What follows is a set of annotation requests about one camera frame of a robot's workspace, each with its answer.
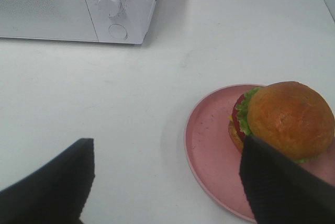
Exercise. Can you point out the white microwave oven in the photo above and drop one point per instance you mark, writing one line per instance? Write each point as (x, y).
(123, 6)

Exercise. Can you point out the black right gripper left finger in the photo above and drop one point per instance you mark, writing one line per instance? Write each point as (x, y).
(55, 193)

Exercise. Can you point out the white lower microwave knob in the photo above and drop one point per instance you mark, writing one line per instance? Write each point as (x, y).
(110, 7)

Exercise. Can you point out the pink round plate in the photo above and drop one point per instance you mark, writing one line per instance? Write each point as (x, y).
(211, 154)

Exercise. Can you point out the burger with lettuce and tomato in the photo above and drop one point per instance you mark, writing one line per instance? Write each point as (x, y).
(290, 116)

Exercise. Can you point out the white microwave door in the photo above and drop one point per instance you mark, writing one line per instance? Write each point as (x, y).
(47, 19)

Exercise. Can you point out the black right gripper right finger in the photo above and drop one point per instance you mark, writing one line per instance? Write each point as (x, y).
(278, 190)

